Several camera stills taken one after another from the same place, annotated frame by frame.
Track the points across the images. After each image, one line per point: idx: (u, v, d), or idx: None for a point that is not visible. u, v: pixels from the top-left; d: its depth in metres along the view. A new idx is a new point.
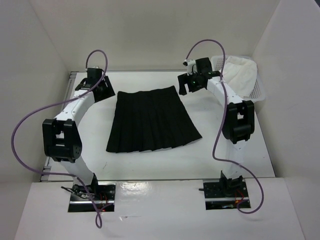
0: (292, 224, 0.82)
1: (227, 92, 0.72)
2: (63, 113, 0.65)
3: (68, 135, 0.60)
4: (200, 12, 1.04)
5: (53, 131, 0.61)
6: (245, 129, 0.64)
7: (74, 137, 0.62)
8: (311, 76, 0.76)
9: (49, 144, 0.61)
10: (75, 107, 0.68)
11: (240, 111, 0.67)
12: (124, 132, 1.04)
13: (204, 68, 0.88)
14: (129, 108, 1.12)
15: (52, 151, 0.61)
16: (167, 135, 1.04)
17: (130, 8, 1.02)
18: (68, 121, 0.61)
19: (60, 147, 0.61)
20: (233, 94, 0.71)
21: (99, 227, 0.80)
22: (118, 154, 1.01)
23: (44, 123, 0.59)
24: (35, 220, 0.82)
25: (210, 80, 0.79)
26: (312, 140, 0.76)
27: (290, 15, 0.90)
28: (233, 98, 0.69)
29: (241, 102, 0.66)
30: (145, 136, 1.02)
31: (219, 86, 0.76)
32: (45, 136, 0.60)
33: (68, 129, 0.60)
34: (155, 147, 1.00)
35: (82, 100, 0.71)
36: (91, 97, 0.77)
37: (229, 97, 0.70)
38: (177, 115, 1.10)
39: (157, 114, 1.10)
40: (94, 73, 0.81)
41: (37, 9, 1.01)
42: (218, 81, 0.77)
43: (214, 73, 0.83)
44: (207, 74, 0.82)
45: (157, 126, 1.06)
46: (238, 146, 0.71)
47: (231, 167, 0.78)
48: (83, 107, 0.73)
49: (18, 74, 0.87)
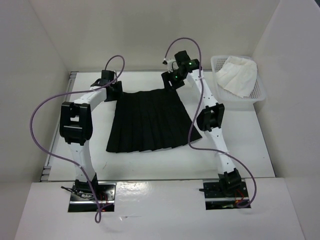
0: (292, 224, 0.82)
1: (204, 92, 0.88)
2: (79, 99, 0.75)
3: (83, 116, 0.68)
4: (200, 13, 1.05)
5: (69, 113, 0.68)
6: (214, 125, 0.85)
7: (88, 120, 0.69)
8: (312, 76, 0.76)
9: (65, 124, 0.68)
10: (91, 96, 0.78)
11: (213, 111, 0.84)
12: (124, 132, 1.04)
13: (182, 59, 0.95)
14: (129, 107, 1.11)
15: (67, 130, 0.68)
16: (167, 135, 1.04)
17: (131, 8, 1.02)
18: (83, 104, 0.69)
19: (75, 127, 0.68)
20: (209, 96, 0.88)
21: (98, 222, 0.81)
22: (119, 154, 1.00)
23: (62, 104, 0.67)
24: (34, 221, 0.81)
25: (190, 76, 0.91)
26: (312, 141, 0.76)
27: (291, 15, 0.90)
28: (209, 100, 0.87)
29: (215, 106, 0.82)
30: (145, 136, 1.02)
31: (198, 82, 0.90)
32: (62, 116, 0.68)
33: (84, 111, 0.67)
34: (155, 147, 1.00)
35: (96, 93, 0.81)
36: (103, 93, 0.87)
37: (205, 98, 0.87)
38: (175, 116, 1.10)
39: (157, 114, 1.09)
40: (108, 75, 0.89)
41: (38, 9, 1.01)
42: (198, 78, 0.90)
43: (194, 64, 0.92)
44: (187, 66, 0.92)
45: (157, 126, 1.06)
46: (216, 134, 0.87)
47: (219, 158, 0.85)
48: (96, 100, 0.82)
49: (18, 74, 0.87)
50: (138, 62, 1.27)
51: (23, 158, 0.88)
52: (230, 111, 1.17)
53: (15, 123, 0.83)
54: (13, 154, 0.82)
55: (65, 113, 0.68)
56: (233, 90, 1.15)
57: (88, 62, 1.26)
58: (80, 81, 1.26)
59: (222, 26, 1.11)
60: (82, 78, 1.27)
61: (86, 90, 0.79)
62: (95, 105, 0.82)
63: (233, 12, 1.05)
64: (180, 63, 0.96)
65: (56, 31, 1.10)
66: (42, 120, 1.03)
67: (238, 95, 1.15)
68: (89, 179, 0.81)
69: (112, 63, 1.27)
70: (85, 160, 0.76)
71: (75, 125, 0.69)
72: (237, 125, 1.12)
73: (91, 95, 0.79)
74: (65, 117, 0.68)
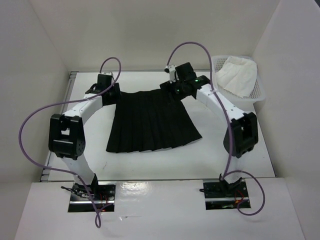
0: (292, 224, 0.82)
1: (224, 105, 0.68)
2: (71, 111, 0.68)
3: (74, 130, 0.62)
4: (200, 13, 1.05)
5: (59, 126, 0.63)
6: (250, 142, 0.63)
7: (79, 135, 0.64)
8: (311, 76, 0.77)
9: (54, 139, 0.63)
10: (84, 106, 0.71)
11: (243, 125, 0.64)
12: (125, 132, 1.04)
13: (187, 75, 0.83)
14: (129, 107, 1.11)
15: (56, 146, 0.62)
16: (167, 135, 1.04)
17: (131, 8, 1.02)
18: (74, 117, 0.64)
19: (65, 142, 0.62)
20: (232, 107, 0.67)
21: (98, 227, 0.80)
22: (119, 154, 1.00)
23: (52, 117, 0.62)
24: (34, 221, 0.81)
25: (201, 91, 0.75)
26: (312, 141, 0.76)
27: (290, 16, 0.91)
28: (233, 111, 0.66)
29: (243, 116, 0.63)
30: (145, 136, 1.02)
31: (212, 97, 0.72)
32: (52, 130, 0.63)
33: (75, 125, 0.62)
34: (155, 147, 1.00)
35: (91, 102, 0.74)
36: (99, 101, 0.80)
37: (228, 111, 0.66)
38: (175, 116, 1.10)
39: (158, 114, 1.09)
40: (104, 79, 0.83)
41: (38, 9, 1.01)
42: (210, 92, 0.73)
43: (202, 80, 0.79)
44: (195, 83, 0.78)
45: (157, 126, 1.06)
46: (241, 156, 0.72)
47: (234, 175, 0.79)
48: (90, 109, 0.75)
49: (18, 74, 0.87)
50: (137, 62, 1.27)
51: (23, 159, 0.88)
52: None
53: (15, 123, 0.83)
54: (13, 154, 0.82)
55: (55, 127, 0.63)
56: (233, 91, 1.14)
57: (88, 62, 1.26)
58: (79, 81, 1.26)
59: (221, 26, 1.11)
60: (82, 78, 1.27)
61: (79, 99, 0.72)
62: (90, 116, 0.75)
63: (233, 12, 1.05)
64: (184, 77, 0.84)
65: (56, 31, 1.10)
66: (42, 120, 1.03)
67: (238, 95, 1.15)
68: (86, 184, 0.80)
69: (112, 63, 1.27)
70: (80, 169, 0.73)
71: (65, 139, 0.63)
72: None
73: (85, 105, 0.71)
74: (55, 131, 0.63)
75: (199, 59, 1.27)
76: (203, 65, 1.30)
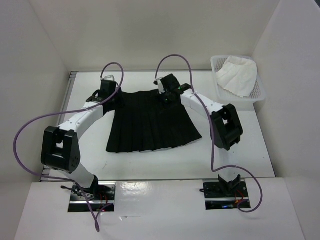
0: (292, 224, 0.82)
1: (204, 102, 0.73)
2: (67, 123, 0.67)
3: (67, 145, 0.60)
4: (200, 13, 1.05)
5: (53, 140, 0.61)
6: (236, 133, 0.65)
7: (73, 150, 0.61)
8: (312, 76, 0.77)
9: (47, 152, 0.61)
10: (81, 119, 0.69)
11: (223, 117, 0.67)
12: (125, 132, 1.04)
13: (171, 84, 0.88)
14: (128, 107, 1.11)
15: (49, 160, 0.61)
16: (167, 136, 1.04)
17: (131, 8, 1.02)
18: (69, 131, 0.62)
19: (58, 157, 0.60)
20: (212, 103, 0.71)
21: (98, 231, 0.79)
22: (119, 154, 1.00)
23: (46, 130, 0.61)
24: (34, 221, 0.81)
25: (184, 96, 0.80)
26: (312, 141, 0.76)
27: (290, 16, 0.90)
28: (212, 106, 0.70)
29: (222, 108, 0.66)
30: (144, 136, 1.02)
31: (194, 98, 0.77)
32: (45, 143, 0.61)
33: (68, 140, 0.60)
34: (155, 147, 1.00)
35: (90, 113, 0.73)
36: (99, 111, 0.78)
37: (208, 106, 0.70)
38: (175, 116, 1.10)
39: (157, 114, 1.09)
40: (108, 86, 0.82)
41: (38, 9, 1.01)
42: (192, 94, 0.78)
43: (184, 87, 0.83)
44: (178, 91, 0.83)
45: (157, 126, 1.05)
46: (232, 150, 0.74)
47: (230, 170, 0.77)
48: (89, 120, 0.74)
49: (18, 74, 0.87)
50: (137, 62, 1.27)
51: (23, 159, 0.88)
52: None
53: (15, 123, 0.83)
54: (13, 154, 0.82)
55: (49, 140, 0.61)
56: (233, 91, 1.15)
57: (88, 62, 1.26)
58: (79, 81, 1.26)
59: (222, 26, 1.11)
60: (82, 78, 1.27)
61: (78, 110, 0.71)
62: (87, 127, 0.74)
63: (233, 12, 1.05)
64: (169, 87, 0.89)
65: (56, 31, 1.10)
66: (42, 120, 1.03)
67: (238, 95, 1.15)
68: (83, 188, 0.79)
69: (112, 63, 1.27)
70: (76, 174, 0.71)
71: (58, 154, 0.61)
72: None
73: (83, 117, 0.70)
74: (49, 144, 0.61)
75: (199, 59, 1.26)
76: (203, 65, 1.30)
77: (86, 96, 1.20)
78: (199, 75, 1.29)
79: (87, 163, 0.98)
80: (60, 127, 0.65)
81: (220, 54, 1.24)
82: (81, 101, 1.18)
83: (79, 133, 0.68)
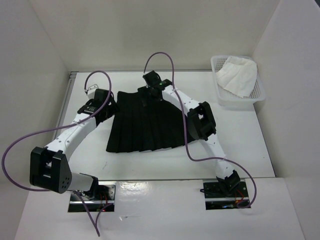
0: (292, 224, 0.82)
1: (182, 99, 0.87)
2: (56, 142, 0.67)
3: (55, 167, 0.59)
4: (200, 13, 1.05)
5: (40, 161, 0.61)
6: (210, 125, 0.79)
7: (61, 173, 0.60)
8: (312, 76, 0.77)
9: (35, 173, 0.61)
10: (70, 136, 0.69)
11: (200, 112, 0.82)
12: (125, 132, 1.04)
13: (153, 81, 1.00)
14: (128, 107, 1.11)
15: (38, 181, 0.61)
16: (167, 136, 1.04)
17: (131, 8, 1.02)
18: (57, 153, 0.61)
19: (47, 179, 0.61)
20: (190, 100, 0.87)
21: (99, 236, 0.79)
22: (118, 154, 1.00)
23: (33, 151, 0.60)
24: (34, 221, 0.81)
25: (165, 91, 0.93)
26: (312, 141, 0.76)
27: (290, 16, 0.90)
28: (190, 103, 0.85)
29: (199, 105, 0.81)
30: (144, 136, 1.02)
31: (174, 94, 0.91)
32: (32, 166, 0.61)
33: (56, 162, 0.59)
34: (155, 147, 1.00)
35: (81, 127, 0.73)
36: (91, 124, 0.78)
37: (187, 103, 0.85)
38: (175, 116, 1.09)
39: (157, 114, 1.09)
40: (102, 95, 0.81)
41: (37, 9, 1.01)
42: (172, 91, 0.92)
43: (165, 83, 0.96)
44: (159, 86, 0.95)
45: (157, 126, 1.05)
46: (212, 141, 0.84)
47: (218, 164, 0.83)
48: (81, 134, 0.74)
49: (17, 74, 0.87)
50: (138, 62, 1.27)
51: (23, 159, 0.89)
52: (227, 111, 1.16)
53: (14, 123, 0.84)
54: (13, 154, 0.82)
55: (36, 162, 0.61)
56: (232, 90, 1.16)
57: (88, 62, 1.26)
58: (79, 81, 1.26)
59: (221, 26, 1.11)
60: (82, 78, 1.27)
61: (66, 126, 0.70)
62: (80, 141, 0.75)
63: (233, 12, 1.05)
64: (150, 83, 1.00)
65: (56, 31, 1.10)
66: (42, 120, 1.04)
67: (238, 95, 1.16)
68: (83, 192, 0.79)
69: (112, 63, 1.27)
70: (72, 183, 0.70)
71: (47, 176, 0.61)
72: (238, 123, 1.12)
73: (72, 133, 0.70)
74: (36, 166, 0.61)
75: (199, 59, 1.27)
76: (203, 65, 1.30)
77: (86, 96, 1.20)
78: (199, 75, 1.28)
79: (87, 163, 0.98)
80: (48, 147, 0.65)
81: (220, 54, 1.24)
82: (81, 101, 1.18)
83: (69, 151, 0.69)
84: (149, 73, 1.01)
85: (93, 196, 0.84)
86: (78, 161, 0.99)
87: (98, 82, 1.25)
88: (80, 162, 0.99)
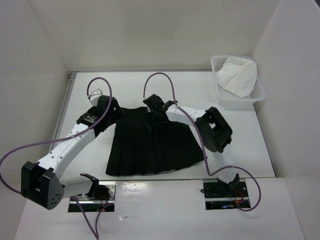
0: (291, 224, 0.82)
1: (188, 111, 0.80)
2: (48, 157, 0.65)
3: (45, 186, 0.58)
4: (200, 13, 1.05)
5: (31, 177, 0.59)
6: (225, 134, 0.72)
7: (51, 190, 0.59)
8: (312, 76, 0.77)
9: (26, 188, 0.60)
10: (64, 151, 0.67)
11: (210, 120, 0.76)
12: (125, 151, 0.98)
13: (155, 104, 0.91)
14: (129, 125, 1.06)
15: (29, 194, 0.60)
16: (171, 158, 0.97)
17: (131, 8, 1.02)
18: (47, 172, 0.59)
19: (37, 194, 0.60)
20: (195, 110, 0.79)
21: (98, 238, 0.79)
22: (119, 177, 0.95)
23: (24, 167, 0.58)
24: (34, 220, 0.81)
25: (168, 111, 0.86)
26: (312, 140, 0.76)
27: (290, 16, 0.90)
28: (196, 113, 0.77)
29: (207, 113, 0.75)
30: (146, 157, 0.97)
31: (178, 111, 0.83)
32: (23, 180, 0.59)
33: (46, 182, 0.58)
34: (158, 170, 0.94)
35: (77, 140, 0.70)
36: (90, 136, 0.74)
37: (192, 114, 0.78)
38: (183, 131, 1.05)
39: (160, 135, 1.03)
40: (105, 104, 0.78)
41: (37, 10, 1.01)
42: (175, 108, 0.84)
43: (167, 104, 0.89)
44: (162, 108, 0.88)
45: (160, 148, 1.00)
46: (225, 151, 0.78)
47: (227, 171, 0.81)
48: (77, 148, 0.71)
49: (17, 75, 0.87)
50: (138, 62, 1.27)
51: (23, 159, 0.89)
52: (227, 111, 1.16)
53: (14, 124, 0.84)
54: (13, 155, 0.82)
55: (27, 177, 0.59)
56: (232, 91, 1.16)
57: (88, 62, 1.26)
58: (79, 81, 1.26)
59: (221, 27, 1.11)
60: (82, 78, 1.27)
61: (61, 140, 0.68)
62: (76, 154, 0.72)
63: (233, 13, 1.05)
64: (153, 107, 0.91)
65: (56, 31, 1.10)
66: (42, 120, 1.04)
67: (238, 95, 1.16)
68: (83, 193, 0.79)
69: (112, 63, 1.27)
70: (68, 187, 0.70)
71: (37, 191, 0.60)
72: (238, 123, 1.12)
73: (66, 148, 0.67)
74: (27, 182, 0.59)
75: (200, 59, 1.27)
76: (204, 65, 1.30)
77: (86, 96, 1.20)
78: (199, 75, 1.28)
79: (87, 162, 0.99)
80: (39, 162, 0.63)
81: (221, 54, 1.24)
82: (81, 101, 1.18)
83: (62, 166, 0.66)
84: (149, 96, 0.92)
85: (92, 196, 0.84)
86: (79, 161, 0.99)
87: (98, 83, 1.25)
88: (81, 161, 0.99)
